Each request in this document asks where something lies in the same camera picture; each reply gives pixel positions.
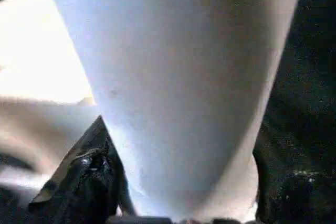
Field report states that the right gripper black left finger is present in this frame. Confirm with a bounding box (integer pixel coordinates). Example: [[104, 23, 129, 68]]
[[28, 115, 137, 224]]

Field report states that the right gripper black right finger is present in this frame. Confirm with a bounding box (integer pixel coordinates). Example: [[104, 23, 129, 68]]
[[253, 129, 336, 224]]

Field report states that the white plastic table leg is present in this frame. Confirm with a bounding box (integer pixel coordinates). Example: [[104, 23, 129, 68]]
[[41, 0, 308, 222]]

